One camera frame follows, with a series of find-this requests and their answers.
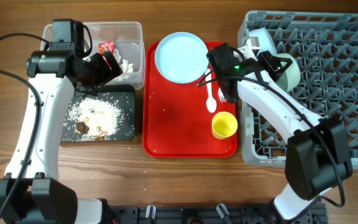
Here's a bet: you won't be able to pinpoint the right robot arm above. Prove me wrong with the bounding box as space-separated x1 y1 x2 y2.
206 43 353 223

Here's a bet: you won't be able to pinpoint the brown food scraps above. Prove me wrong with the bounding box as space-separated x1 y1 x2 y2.
75 117 108 141

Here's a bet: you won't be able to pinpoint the white rice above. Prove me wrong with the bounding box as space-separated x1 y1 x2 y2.
62 93 135 141

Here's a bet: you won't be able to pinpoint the grey dishwasher rack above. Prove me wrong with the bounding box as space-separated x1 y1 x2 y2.
237 11 358 169

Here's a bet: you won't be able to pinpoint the white napkin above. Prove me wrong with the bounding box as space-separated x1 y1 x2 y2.
83 49 134 76

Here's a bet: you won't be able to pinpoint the yellow plastic cup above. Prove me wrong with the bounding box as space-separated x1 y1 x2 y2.
212 111 238 139

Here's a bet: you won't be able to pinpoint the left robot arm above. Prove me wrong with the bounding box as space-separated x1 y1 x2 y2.
0 19 122 223

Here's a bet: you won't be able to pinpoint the light blue plate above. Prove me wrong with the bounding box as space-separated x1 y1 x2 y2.
154 32 209 84

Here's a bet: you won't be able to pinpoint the red serving tray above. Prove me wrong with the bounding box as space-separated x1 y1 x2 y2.
142 43 238 159

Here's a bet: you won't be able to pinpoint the light blue food bowl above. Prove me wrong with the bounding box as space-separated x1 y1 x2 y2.
249 27 277 55

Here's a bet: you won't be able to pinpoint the red snack wrapper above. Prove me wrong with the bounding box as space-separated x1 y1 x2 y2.
98 40 115 69

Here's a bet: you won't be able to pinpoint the black waste tray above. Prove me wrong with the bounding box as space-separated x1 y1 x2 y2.
60 84 136 144

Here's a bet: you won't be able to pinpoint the white plastic spoon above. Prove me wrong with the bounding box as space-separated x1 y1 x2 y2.
204 68 217 113

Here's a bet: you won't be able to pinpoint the clear plastic bin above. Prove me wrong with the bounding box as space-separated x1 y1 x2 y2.
40 21 145 90

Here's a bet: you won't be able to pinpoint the mint green bowl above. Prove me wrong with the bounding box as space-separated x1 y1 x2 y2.
272 53 301 93

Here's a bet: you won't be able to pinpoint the white plastic fork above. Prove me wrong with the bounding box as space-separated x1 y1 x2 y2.
218 88 227 103

